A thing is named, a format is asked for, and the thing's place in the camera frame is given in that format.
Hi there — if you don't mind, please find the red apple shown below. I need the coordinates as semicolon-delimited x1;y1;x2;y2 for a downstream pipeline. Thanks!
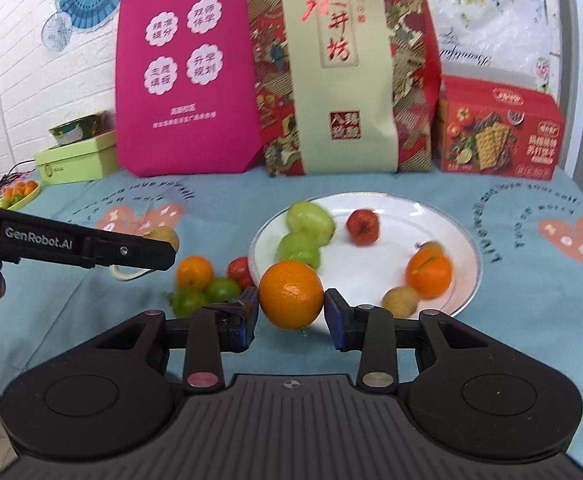
346;209;380;246

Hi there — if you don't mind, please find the red fruit on cloth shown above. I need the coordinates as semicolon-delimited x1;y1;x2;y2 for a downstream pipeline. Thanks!
226;256;254;289

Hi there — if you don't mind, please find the large orange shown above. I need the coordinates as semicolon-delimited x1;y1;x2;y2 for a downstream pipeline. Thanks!
259;260;324;330

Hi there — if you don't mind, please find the patterned liquor gift bag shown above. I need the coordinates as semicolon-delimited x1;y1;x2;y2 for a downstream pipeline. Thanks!
247;0;441;176

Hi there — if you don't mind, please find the orange with stem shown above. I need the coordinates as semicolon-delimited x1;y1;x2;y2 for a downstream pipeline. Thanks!
405;242;453;300

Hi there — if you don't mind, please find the light green pear fruit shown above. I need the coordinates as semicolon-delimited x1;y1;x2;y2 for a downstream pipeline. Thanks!
286;200;336;247

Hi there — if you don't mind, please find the brown kiwi fruit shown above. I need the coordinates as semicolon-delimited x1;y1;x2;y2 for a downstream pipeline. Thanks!
380;286;421;318

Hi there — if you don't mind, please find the yellow tray of fruits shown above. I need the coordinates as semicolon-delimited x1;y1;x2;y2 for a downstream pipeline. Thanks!
0;180;42;210

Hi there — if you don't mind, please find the dark green lime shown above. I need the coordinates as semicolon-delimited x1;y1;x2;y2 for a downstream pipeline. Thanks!
169;288;208;318
203;276;241;304

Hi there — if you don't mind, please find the magenta tote bag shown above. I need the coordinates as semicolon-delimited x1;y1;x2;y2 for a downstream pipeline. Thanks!
114;0;261;177

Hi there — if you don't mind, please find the green patterned bowl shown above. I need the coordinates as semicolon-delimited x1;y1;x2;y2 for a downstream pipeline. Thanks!
49;110;110;146

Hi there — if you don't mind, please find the light green box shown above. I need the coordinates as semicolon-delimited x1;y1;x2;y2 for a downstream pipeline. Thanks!
34;130;120;185

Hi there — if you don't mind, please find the red cracker box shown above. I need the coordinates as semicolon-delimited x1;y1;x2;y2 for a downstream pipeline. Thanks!
433;76;565;181

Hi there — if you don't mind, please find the small brown longan fruit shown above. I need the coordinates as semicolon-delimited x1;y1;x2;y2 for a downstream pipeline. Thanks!
142;226;180;252

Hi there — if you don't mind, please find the floral plastic sheet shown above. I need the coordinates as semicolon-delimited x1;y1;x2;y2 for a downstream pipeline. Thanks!
427;0;561;96

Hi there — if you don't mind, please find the white round plate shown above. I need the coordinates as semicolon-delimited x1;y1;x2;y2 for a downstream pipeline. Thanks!
248;192;482;316

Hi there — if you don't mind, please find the light blue printed tablecloth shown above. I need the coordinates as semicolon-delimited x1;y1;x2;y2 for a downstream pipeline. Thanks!
0;168;583;465

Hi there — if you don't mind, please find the small orange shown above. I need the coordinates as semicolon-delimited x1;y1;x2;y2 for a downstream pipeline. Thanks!
175;255;214;290

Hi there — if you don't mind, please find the small blue paper fan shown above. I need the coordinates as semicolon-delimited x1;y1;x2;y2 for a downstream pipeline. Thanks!
41;11;73;52

